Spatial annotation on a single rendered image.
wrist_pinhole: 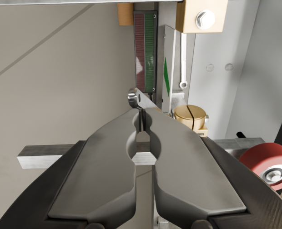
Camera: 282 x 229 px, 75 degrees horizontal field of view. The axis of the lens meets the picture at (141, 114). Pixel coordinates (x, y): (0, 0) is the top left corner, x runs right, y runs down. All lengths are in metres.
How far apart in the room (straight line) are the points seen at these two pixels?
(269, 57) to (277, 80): 0.06
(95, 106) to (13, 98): 0.52
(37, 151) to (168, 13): 0.35
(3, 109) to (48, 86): 0.37
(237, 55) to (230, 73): 0.05
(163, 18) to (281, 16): 0.23
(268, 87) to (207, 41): 0.18
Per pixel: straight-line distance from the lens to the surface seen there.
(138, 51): 0.41
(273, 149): 0.35
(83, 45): 1.15
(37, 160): 0.37
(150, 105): 0.17
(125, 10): 1.02
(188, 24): 0.25
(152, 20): 0.40
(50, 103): 1.35
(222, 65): 0.55
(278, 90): 0.46
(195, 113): 0.30
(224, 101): 0.59
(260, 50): 0.52
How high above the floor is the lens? 1.10
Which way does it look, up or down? 60 degrees down
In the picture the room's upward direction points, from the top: 177 degrees clockwise
